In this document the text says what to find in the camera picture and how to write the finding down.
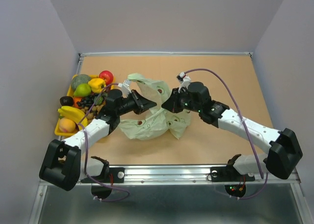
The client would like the yellow fake bell pepper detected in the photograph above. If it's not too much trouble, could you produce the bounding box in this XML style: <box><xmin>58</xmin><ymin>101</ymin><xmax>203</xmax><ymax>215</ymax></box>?
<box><xmin>88</xmin><ymin>78</ymin><xmax>106</xmax><ymax>93</ymax></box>

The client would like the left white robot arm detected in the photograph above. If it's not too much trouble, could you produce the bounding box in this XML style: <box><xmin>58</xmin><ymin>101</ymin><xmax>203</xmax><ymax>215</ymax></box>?
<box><xmin>39</xmin><ymin>89</ymin><xmax>157</xmax><ymax>191</ymax></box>

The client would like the red fake apple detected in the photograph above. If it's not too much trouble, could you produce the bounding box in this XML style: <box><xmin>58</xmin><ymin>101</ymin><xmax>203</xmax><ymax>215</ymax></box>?
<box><xmin>98</xmin><ymin>70</ymin><xmax>114</xmax><ymax>85</ymax></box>

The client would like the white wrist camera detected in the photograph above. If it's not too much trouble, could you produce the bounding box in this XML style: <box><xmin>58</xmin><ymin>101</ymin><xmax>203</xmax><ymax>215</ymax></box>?
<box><xmin>177</xmin><ymin>72</ymin><xmax>191</xmax><ymax>92</ymax></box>
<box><xmin>118</xmin><ymin>79</ymin><xmax>131</xmax><ymax>96</ymax></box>

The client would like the green fake pear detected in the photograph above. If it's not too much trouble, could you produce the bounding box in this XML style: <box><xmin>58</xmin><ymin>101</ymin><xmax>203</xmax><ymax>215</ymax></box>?
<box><xmin>74</xmin><ymin>84</ymin><xmax>91</xmax><ymax>97</ymax></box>

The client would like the fake peach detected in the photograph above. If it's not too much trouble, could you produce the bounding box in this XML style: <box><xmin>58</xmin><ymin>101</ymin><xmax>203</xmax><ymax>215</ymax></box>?
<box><xmin>58</xmin><ymin>117</ymin><xmax>76</xmax><ymax>133</ymax></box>

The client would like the dark fake grape bunch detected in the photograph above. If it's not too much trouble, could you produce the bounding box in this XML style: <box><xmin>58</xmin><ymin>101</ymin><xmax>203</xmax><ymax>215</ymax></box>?
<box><xmin>78</xmin><ymin>93</ymin><xmax>108</xmax><ymax>108</ymax></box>

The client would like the green avocado print plastic bag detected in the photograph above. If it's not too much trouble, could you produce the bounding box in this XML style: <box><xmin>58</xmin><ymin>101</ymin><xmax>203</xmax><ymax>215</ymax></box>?
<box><xmin>118</xmin><ymin>73</ymin><xmax>191</xmax><ymax>140</ymax></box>

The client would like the fake orange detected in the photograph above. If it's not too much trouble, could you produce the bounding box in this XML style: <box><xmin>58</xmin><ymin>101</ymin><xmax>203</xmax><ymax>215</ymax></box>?
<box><xmin>73</xmin><ymin>97</ymin><xmax>82</xmax><ymax>109</ymax></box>

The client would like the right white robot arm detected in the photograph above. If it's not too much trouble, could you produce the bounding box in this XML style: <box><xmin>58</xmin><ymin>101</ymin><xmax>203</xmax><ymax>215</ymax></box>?
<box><xmin>162</xmin><ymin>82</ymin><xmax>303</xmax><ymax>180</ymax></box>

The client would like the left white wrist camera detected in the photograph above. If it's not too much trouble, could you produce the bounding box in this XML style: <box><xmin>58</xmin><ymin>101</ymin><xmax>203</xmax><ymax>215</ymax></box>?
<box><xmin>118</xmin><ymin>79</ymin><xmax>131</xmax><ymax>96</ymax></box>

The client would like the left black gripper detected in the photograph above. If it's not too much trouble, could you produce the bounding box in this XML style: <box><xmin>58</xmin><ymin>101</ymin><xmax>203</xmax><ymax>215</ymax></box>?
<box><xmin>116</xmin><ymin>89</ymin><xmax>156</xmax><ymax>116</ymax></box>

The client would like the green fake melon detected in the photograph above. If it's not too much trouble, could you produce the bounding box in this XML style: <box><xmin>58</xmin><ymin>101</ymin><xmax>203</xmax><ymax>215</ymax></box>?
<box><xmin>71</xmin><ymin>74</ymin><xmax>91</xmax><ymax>90</ymax></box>

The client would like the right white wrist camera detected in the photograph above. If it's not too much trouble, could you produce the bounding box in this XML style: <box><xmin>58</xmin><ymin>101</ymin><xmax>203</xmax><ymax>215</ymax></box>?
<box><xmin>177</xmin><ymin>72</ymin><xmax>191</xmax><ymax>92</ymax></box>

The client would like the yellow fake banana bunch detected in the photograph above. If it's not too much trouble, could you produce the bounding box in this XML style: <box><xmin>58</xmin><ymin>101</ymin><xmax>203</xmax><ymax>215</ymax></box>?
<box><xmin>57</xmin><ymin>106</ymin><xmax>88</xmax><ymax>127</ymax></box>

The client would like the brown fake longan bunch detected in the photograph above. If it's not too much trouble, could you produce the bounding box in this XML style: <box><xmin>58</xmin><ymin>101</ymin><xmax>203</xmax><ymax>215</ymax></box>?
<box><xmin>80</xmin><ymin>105</ymin><xmax>103</xmax><ymax>120</ymax></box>

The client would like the aluminium mounting rail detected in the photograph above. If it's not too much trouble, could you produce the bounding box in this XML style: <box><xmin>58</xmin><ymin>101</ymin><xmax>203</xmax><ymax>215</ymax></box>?
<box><xmin>109</xmin><ymin>165</ymin><xmax>260</xmax><ymax>186</ymax></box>

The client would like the dark fake avocado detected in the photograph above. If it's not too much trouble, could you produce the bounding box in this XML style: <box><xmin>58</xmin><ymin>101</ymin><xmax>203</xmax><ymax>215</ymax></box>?
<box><xmin>59</xmin><ymin>96</ymin><xmax>74</xmax><ymax>107</ymax></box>

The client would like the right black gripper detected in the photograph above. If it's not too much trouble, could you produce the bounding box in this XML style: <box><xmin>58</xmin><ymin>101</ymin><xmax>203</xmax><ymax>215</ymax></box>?
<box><xmin>161</xmin><ymin>87</ymin><xmax>202</xmax><ymax>113</ymax></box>

